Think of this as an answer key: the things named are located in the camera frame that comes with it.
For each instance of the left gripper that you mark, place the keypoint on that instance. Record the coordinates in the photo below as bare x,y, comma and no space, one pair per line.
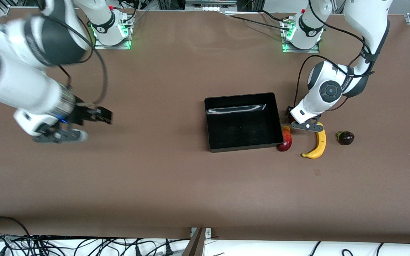
288,114

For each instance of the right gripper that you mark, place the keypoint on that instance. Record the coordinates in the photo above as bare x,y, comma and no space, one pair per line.
82,114

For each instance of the yellow banana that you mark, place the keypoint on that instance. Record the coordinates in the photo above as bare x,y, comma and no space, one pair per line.
320,142

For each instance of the black rectangular box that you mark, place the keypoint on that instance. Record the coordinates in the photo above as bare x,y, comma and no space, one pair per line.
242,128

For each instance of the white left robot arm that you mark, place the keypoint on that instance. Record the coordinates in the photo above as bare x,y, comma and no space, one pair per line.
329,90

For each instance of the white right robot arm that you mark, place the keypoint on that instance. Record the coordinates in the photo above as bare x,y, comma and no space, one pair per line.
20,85

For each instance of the red orange mango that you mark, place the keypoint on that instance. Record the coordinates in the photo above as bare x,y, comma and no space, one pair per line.
287,140

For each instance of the dark purple eggplant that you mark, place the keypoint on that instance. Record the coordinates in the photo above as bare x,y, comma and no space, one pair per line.
346,138

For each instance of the aluminium frame rail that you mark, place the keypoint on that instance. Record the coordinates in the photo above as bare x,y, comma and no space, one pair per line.
210,4

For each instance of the small silver bracket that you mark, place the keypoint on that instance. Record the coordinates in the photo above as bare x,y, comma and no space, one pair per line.
208,233

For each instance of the dark metal post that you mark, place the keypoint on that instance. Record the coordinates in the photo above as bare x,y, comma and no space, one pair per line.
196,247

